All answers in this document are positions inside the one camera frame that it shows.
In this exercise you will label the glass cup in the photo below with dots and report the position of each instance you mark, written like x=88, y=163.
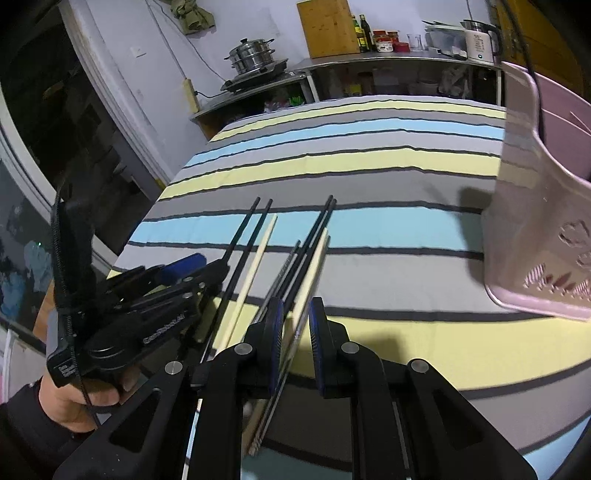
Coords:
x=415, y=42

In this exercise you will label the wooden cutting board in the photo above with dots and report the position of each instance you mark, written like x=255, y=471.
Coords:
x=328, y=27

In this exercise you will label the pink plastic basket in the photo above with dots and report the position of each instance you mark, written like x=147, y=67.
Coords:
x=531, y=207

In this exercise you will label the small red lid jar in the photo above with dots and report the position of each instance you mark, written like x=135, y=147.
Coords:
x=393, y=36

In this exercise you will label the grey metal chopstick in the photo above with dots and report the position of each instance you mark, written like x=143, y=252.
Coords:
x=286, y=265

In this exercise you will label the white door frame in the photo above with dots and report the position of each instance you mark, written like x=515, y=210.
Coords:
x=106, y=92

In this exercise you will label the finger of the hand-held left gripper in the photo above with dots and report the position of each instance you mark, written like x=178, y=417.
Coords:
x=203, y=277
x=184, y=265

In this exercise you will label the person's left hand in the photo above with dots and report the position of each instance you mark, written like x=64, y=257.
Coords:
x=64, y=401

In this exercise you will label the large red lid jar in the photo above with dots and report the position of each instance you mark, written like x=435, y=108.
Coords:
x=382, y=44

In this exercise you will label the grey plastic container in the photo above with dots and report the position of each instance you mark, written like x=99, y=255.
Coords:
x=443, y=39

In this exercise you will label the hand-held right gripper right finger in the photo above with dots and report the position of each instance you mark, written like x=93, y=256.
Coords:
x=316, y=332

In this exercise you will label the black induction cooker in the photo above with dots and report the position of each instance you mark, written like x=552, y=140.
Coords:
x=263, y=76

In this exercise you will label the green hanging cloth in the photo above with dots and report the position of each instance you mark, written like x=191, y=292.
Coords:
x=194, y=16

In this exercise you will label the low metal table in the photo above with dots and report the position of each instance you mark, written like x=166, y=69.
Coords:
x=240, y=99

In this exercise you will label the red round container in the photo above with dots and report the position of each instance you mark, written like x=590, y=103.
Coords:
x=401, y=47

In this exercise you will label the person's left forearm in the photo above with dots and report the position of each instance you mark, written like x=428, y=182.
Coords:
x=27, y=438

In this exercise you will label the yellow label bottle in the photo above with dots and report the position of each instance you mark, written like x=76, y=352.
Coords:
x=358, y=37

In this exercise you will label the white electric kettle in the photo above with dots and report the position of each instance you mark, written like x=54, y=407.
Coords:
x=480, y=46

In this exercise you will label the metal shelf table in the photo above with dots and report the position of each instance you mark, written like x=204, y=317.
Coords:
x=392, y=59

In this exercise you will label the striped tablecloth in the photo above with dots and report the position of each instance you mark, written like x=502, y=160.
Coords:
x=369, y=184

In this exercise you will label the steel steamer pot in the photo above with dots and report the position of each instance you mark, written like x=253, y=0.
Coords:
x=251, y=55

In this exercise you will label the beige power strip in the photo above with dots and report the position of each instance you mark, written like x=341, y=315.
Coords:
x=189, y=94

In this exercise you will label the dark oil bottle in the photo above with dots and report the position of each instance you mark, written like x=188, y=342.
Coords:
x=366, y=34

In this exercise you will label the wooden chopstick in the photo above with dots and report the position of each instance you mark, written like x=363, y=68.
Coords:
x=319, y=265
x=314, y=258
x=254, y=267

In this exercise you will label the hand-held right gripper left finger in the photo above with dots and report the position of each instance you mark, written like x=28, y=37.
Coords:
x=277, y=332

